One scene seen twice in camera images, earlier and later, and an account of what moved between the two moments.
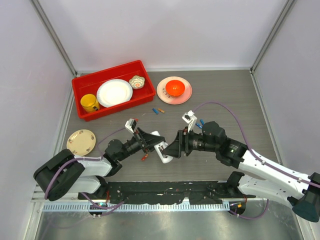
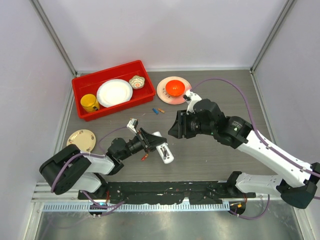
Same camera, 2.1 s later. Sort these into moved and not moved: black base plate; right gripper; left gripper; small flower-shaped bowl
Moved: right gripper
Not moved: small flower-shaped bowl; left gripper; black base plate
